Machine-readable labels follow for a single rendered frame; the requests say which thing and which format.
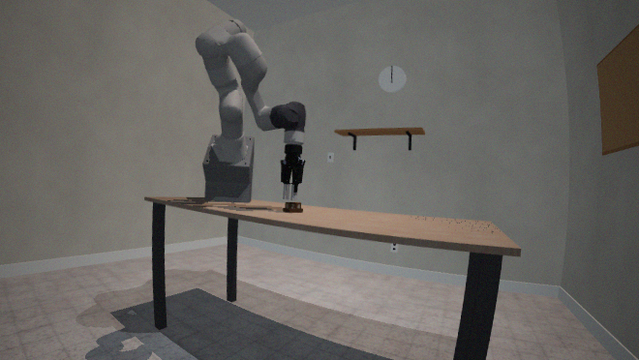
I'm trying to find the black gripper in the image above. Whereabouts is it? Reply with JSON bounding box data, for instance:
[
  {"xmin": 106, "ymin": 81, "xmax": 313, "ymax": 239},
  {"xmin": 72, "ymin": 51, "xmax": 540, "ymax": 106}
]
[{"xmin": 281, "ymin": 144, "xmax": 305, "ymax": 200}]

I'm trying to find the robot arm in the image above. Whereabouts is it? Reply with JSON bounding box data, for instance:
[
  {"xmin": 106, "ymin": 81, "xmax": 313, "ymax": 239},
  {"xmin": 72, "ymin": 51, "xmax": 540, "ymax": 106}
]
[{"xmin": 196, "ymin": 19, "xmax": 306, "ymax": 163}]

